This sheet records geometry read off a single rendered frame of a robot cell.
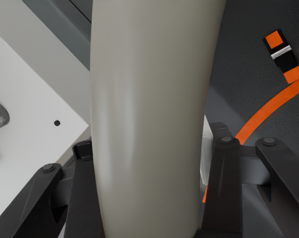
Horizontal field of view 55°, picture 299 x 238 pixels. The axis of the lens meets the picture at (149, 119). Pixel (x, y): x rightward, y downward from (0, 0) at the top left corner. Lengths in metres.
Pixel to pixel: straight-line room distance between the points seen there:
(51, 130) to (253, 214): 1.20
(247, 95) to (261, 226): 0.63
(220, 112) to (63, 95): 0.95
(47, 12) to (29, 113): 0.18
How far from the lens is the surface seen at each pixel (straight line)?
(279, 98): 1.25
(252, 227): 1.53
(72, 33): 0.50
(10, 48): 0.43
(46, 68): 0.43
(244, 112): 1.27
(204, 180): 0.16
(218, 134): 0.16
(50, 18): 0.53
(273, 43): 1.21
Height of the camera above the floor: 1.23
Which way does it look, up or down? 64 degrees down
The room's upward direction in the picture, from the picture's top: 136 degrees counter-clockwise
